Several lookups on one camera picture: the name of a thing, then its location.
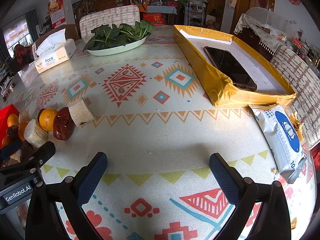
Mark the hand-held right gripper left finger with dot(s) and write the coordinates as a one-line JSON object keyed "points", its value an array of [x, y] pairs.
{"points": [[91, 177]]}

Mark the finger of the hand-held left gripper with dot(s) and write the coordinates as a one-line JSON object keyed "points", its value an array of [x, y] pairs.
{"points": [[37, 153], [11, 147]]}

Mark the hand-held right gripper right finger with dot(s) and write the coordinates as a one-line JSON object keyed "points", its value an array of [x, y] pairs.
{"points": [[225, 180]]}

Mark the glossy brown date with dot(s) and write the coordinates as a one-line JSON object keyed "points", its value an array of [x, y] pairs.
{"points": [[26, 150]]}

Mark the dark date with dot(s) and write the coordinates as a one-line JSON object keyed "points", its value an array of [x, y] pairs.
{"points": [[12, 133]]}

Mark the red box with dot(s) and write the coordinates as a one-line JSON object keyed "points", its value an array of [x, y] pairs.
{"points": [[6, 112]]}

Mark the large orange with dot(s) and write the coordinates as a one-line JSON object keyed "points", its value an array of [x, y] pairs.
{"points": [[48, 120]]}

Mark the wrinkled red date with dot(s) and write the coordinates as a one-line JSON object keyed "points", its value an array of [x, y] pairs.
{"points": [[62, 127]]}

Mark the toy car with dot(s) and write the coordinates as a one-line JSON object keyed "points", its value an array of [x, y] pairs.
{"points": [[6, 86]]}

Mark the white blue wet wipes pack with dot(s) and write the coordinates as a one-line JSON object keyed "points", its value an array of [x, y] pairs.
{"points": [[277, 140]]}

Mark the yellow brown wrapper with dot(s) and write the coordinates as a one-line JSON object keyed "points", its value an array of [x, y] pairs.
{"points": [[298, 125]]}

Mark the dark red cloth bundle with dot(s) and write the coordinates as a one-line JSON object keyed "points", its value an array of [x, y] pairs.
{"points": [[21, 55]]}

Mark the tissue box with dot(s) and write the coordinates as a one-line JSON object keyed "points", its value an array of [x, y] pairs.
{"points": [[55, 55]]}

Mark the window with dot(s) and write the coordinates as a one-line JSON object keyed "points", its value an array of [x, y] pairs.
{"points": [[16, 37]]}

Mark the black smartphone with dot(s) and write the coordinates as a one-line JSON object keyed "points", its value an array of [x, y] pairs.
{"points": [[230, 65]]}

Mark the patterned cushioned chair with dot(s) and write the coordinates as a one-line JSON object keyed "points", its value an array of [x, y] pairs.
{"points": [[300, 85], [107, 17]]}

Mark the grey curtain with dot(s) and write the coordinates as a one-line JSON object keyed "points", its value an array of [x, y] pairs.
{"points": [[31, 26]]}

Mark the pale green oval plate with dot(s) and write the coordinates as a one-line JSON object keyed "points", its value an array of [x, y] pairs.
{"points": [[112, 51]]}

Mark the brown covered chair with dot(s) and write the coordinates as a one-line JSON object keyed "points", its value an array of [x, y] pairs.
{"points": [[72, 31]]}

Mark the yellow taped cardboard box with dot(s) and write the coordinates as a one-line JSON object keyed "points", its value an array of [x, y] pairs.
{"points": [[200, 55]]}

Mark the spinach leaves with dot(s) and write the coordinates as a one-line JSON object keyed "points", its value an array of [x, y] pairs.
{"points": [[112, 33]]}

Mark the lace cloth on cabinet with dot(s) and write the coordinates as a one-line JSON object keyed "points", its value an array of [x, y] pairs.
{"points": [[260, 33]]}

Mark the checkered cloth table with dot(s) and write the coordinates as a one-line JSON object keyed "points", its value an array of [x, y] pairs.
{"points": [[161, 9]]}

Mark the red wall calendar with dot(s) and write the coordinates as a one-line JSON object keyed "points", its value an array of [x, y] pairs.
{"points": [[57, 10]]}

